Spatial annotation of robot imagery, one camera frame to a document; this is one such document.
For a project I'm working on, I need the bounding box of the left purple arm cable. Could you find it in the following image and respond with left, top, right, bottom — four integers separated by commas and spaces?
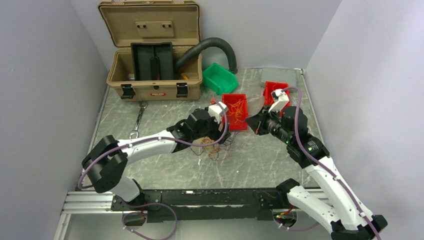
77, 100, 230, 240

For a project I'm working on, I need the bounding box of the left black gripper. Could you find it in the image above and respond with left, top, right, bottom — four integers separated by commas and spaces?
192, 113, 231, 145

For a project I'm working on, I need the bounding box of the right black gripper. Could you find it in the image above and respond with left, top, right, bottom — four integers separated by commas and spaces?
245, 104, 293, 145

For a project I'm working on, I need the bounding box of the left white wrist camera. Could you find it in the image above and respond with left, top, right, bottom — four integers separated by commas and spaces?
207, 101, 228, 124

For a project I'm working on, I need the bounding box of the black corrugated hose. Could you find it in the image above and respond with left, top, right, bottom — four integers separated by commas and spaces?
174, 37, 239, 75

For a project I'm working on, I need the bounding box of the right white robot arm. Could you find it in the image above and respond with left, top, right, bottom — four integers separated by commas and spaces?
245, 106, 388, 240

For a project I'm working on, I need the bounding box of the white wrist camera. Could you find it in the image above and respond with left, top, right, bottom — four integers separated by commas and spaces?
268, 88, 290, 114
207, 101, 228, 124

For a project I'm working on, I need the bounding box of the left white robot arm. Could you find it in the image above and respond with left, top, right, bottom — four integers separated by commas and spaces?
80, 102, 229, 210

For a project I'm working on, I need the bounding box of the multicolour wire pile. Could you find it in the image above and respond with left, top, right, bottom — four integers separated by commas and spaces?
190, 130, 239, 163

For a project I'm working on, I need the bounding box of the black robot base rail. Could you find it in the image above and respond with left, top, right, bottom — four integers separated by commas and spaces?
110, 188, 294, 223

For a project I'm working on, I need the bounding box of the red plastic bin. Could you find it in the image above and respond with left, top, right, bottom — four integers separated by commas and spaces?
222, 93, 249, 132
263, 81, 289, 107

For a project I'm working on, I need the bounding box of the green plastic bin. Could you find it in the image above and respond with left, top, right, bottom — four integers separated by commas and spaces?
202, 63, 239, 96

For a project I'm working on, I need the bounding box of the silver combination wrench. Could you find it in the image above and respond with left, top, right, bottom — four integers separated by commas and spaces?
128, 101, 149, 139

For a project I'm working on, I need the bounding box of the black toolbox tray insert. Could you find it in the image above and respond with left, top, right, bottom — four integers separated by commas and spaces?
130, 42, 174, 81

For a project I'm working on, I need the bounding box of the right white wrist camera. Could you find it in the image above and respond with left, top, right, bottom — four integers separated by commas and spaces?
268, 88, 290, 114

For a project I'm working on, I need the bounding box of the tan plastic toolbox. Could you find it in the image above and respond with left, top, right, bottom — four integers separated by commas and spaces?
98, 0, 202, 102

